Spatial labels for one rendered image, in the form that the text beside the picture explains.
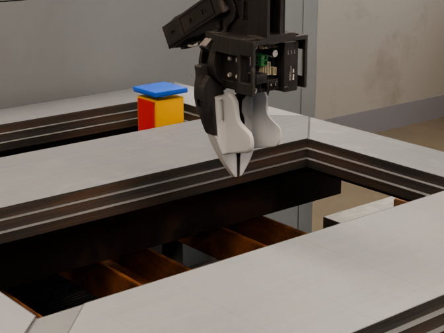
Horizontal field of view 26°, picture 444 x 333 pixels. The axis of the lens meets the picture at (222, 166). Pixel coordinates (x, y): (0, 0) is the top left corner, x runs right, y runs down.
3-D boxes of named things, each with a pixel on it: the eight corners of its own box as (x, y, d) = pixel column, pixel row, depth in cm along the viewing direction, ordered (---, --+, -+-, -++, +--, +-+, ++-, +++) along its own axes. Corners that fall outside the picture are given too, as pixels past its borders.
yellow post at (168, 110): (158, 222, 148) (156, 101, 143) (140, 215, 152) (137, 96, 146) (184, 216, 151) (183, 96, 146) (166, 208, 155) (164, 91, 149)
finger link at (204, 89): (203, 138, 95) (203, 49, 93) (193, 135, 96) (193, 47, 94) (240, 130, 98) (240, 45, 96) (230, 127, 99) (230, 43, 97)
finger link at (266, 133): (266, 186, 96) (267, 96, 93) (228, 172, 100) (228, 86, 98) (289, 180, 98) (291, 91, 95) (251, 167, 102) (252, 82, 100)
